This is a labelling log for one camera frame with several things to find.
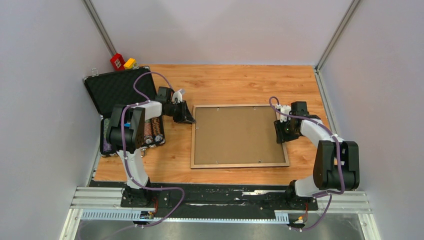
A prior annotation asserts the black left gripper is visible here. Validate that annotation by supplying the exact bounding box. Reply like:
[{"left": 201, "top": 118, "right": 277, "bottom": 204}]
[{"left": 166, "top": 100, "right": 197, "bottom": 125}]

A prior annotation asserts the wooden picture frame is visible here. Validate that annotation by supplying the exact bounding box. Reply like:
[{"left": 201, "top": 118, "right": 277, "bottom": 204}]
[{"left": 190, "top": 103, "right": 290, "bottom": 170}]

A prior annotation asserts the brown cardboard backing board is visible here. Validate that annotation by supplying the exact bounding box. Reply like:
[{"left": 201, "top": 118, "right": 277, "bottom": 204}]
[{"left": 194, "top": 106, "right": 286, "bottom": 166}]

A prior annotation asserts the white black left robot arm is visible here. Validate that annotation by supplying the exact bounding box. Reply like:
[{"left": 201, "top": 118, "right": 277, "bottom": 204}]
[{"left": 106, "top": 87, "right": 196, "bottom": 207}]

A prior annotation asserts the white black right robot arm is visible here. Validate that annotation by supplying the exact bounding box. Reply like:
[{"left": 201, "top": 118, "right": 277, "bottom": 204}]
[{"left": 271, "top": 101, "right": 360, "bottom": 209}]

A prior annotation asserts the brown orange chip stack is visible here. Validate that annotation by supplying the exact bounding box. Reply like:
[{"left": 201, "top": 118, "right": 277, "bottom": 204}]
[{"left": 151, "top": 117, "right": 164, "bottom": 143}]

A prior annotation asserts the green red chip stack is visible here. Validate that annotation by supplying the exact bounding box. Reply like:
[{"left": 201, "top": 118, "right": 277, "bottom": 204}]
[{"left": 143, "top": 119, "right": 154, "bottom": 145}]

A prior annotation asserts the black poker chip case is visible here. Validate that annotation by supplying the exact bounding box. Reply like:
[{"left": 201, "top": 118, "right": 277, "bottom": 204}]
[{"left": 83, "top": 66, "right": 157, "bottom": 157}]

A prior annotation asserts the yellow toy block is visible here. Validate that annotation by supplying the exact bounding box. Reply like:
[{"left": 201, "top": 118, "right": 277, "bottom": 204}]
[{"left": 123, "top": 57, "right": 139, "bottom": 70}]

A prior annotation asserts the red toy house block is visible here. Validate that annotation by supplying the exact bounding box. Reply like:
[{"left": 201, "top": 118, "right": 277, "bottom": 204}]
[{"left": 109, "top": 53, "right": 126, "bottom": 71}]

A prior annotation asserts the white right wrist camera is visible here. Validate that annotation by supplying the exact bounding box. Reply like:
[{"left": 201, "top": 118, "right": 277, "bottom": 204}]
[{"left": 275, "top": 104, "right": 291, "bottom": 123}]

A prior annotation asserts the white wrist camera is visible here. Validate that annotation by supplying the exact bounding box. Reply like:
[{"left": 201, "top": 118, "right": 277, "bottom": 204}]
[
  {"left": 275, "top": 104, "right": 291, "bottom": 123},
  {"left": 171, "top": 89, "right": 185, "bottom": 105}
]

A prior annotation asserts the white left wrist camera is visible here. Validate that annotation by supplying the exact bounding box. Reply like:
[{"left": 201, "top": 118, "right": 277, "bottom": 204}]
[{"left": 171, "top": 89, "right": 185, "bottom": 105}]

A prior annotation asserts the aluminium rail frame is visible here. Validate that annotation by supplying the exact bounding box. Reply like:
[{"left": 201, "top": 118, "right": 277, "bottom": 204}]
[{"left": 59, "top": 66, "right": 382, "bottom": 240}]

